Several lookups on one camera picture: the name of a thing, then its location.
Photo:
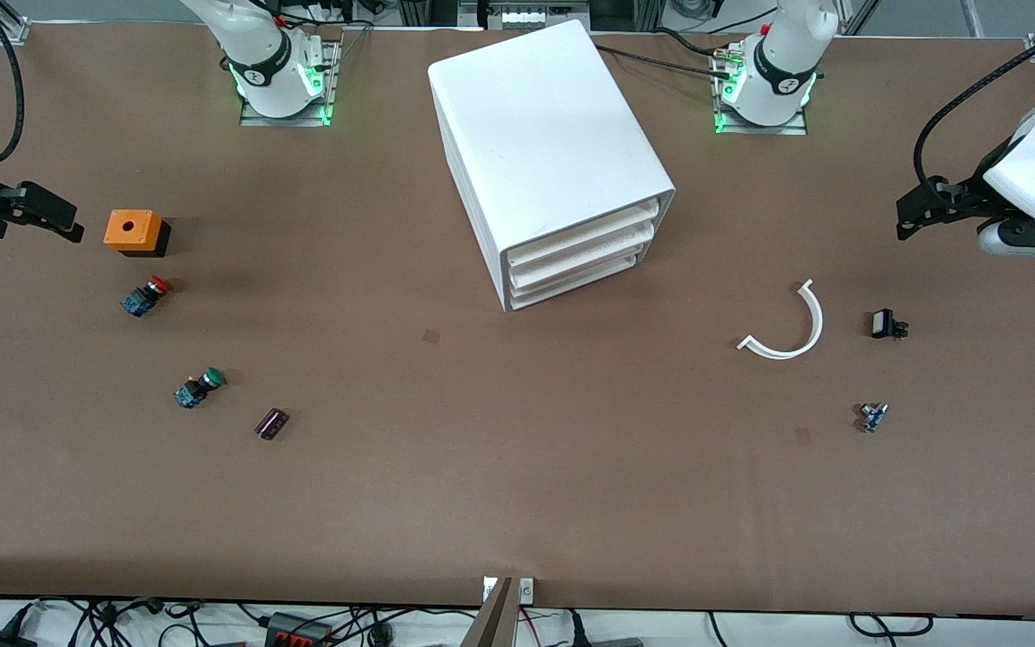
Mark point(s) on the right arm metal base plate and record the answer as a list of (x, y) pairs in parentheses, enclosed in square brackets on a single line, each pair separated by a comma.
[(257, 119)]

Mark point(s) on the small black switch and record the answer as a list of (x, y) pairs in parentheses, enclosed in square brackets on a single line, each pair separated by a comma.
[(882, 323)]

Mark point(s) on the brown wooden bar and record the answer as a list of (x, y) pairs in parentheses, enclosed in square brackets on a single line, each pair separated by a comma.
[(492, 624)]

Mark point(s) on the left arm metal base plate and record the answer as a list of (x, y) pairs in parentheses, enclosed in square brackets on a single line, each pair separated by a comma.
[(791, 130)]

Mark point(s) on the black orange power strip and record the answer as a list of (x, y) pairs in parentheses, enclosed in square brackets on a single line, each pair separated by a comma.
[(297, 629)]

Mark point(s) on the white empty drawer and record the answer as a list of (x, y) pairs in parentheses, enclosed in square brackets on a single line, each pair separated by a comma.
[(576, 281), (582, 258)]

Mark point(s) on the white curved plastic strip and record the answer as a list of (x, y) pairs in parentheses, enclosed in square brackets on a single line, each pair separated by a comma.
[(816, 319)]

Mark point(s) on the orange box with hole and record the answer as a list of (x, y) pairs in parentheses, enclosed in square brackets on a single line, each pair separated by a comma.
[(131, 229)]

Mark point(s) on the grey metal frame device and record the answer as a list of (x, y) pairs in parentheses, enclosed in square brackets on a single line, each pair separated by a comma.
[(540, 18)]

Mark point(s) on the white metal bracket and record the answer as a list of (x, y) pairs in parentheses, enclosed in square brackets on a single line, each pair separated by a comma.
[(526, 590)]

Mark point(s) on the red push button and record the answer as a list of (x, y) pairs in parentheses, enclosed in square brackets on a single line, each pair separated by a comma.
[(142, 298)]

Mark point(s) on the white drawer cabinet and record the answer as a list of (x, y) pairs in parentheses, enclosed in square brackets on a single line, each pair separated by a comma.
[(535, 126)]

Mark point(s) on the green push button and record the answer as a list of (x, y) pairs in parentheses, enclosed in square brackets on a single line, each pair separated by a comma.
[(194, 391)]

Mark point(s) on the dark purple cylinder component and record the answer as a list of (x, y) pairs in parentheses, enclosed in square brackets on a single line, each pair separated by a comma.
[(271, 424)]

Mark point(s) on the small blue metal component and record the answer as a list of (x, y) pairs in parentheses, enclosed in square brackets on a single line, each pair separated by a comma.
[(872, 418)]

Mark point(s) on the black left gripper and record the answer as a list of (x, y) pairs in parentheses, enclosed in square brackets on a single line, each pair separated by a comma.
[(968, 190)]

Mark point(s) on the white drawer with button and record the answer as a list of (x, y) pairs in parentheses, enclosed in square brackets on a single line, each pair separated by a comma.
[(585, 234)]

